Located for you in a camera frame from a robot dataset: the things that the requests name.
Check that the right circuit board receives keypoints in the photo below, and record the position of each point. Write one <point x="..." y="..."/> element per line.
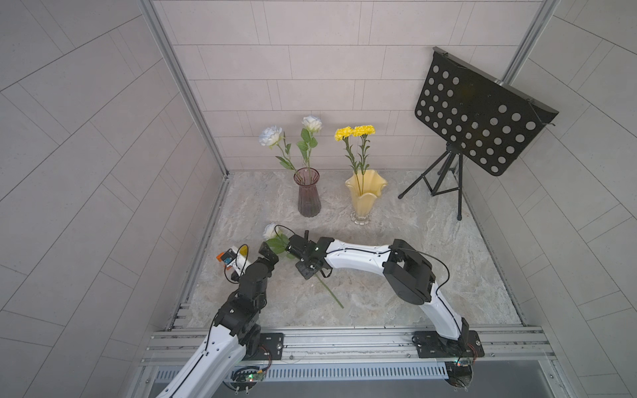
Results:
<point x="459" y="376"/>

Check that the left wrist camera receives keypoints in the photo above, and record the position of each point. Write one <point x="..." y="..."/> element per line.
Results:
<point x="236" y="260"/>

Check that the yellow carnation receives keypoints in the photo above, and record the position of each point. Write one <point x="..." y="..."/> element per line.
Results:
<point x="344" y="135"/>
<point x="363" y="132"/>

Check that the aluminium rail frame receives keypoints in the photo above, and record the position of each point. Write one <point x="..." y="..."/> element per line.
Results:
<point x="393" y="345"/>

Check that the yellow ruffled vase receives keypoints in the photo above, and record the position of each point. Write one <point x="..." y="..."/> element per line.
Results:
<point x="365" y="189"/>

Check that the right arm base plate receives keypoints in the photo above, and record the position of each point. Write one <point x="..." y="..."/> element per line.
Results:
<point x="430" y="345"/>

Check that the black perforated music stand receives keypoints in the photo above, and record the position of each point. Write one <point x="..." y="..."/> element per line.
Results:
<point x="480" y="118"/>

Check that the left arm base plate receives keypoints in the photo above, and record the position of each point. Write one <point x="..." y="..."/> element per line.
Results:
<point x="267" y="346"/>

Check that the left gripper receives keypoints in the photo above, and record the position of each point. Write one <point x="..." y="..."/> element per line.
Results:
<point x="270" y="256"/>

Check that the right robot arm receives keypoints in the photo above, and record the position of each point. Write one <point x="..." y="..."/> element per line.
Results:
<point x="406" y="269"/>

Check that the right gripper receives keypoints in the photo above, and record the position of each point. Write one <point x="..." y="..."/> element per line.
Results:
<point x="302" y="269"/>

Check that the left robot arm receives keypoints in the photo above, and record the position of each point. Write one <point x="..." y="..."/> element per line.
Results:
<point x="233" y="335"/>

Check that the circuit board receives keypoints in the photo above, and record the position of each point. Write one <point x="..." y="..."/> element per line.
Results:
<point x="245" y="378"/>
<point x="459" y="376"/>

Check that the left circuit board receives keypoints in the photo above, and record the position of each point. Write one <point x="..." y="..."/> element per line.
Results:
<point x="245" y="378"/>

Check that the white rose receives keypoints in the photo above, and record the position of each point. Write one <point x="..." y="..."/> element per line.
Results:
<point x="277" y="241"/>
<point x="274" y="137"/>
<point x="311" y="127"/>

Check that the purple glass vase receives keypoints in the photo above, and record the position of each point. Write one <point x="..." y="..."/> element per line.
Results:
<point x="309" y="204"/>

